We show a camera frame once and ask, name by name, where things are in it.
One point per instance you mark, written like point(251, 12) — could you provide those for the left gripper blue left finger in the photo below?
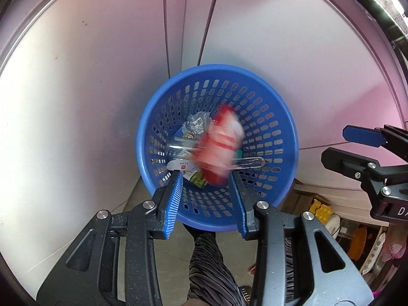
point(168, 206)

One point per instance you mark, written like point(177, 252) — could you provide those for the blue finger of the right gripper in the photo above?
point(350, 165)
point(365, 136)

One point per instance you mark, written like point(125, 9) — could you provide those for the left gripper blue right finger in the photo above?
point(243, 200)

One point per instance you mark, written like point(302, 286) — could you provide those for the green white carton box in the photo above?
point(196, 178)

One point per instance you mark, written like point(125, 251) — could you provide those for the long toothbrush package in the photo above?
point(234, 165)

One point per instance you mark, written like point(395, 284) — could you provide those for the red tissue pack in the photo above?
point(220, 142)

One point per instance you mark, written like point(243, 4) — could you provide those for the clear plastic water bottle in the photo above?
point(181, 148)

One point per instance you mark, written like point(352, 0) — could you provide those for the striped trouser legs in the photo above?
point(210, 281)

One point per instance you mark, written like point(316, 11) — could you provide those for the blue plastic waste basket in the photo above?
point(211, 121)

